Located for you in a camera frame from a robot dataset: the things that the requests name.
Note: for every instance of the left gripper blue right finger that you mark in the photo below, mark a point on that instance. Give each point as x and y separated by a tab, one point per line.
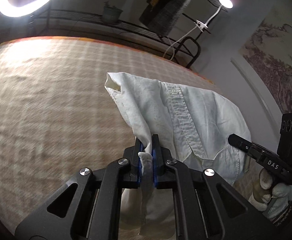
240	143

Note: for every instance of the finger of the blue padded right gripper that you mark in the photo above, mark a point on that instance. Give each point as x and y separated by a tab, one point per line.
158	163

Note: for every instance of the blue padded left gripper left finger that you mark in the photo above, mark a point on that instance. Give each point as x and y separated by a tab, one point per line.
136	167

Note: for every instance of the white long sleeve shirt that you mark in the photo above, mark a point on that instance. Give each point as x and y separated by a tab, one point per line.
192	123

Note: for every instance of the black metal clothes rack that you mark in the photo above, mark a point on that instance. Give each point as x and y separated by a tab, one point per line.
83	18

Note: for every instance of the white gloved right hand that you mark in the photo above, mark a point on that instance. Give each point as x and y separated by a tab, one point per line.
269	197

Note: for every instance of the white clip desk lamp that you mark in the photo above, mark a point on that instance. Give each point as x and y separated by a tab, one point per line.
223	4

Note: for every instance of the small green potted plant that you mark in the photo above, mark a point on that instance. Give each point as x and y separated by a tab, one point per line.
111	13

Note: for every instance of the dark plaid hanging coat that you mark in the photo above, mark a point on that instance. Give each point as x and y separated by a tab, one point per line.
160	16

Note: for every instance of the landscape painting wall scroll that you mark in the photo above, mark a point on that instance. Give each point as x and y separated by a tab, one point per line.
269	53

